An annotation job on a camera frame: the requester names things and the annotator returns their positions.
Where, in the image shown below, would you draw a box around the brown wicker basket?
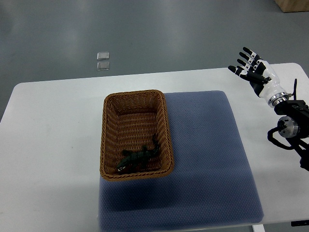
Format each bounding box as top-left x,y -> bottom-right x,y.
100,90 -> 174,181

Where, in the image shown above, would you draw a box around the blue textured mat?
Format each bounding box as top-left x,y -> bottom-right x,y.
98,91 -> 264,232

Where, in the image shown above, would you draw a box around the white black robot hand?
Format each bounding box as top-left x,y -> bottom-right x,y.
228,47 -> 289,108

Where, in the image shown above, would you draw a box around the white table leg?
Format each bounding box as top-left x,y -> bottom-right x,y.
252,224 -> 266,232

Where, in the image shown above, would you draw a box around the black table control panel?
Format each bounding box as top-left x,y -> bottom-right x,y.
291,221 -> 309,227

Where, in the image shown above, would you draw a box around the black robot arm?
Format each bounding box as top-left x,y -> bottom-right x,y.
267,80 -> 309,170

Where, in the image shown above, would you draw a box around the dark toy crocodile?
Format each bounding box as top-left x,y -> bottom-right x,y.
116,134 -> 160,173

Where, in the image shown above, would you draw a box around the wooden box corner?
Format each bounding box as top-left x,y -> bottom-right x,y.
275,0 -> 309,13

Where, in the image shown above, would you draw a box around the upper floor outlet plate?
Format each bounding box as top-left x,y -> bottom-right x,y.
97,52 -> 110,60

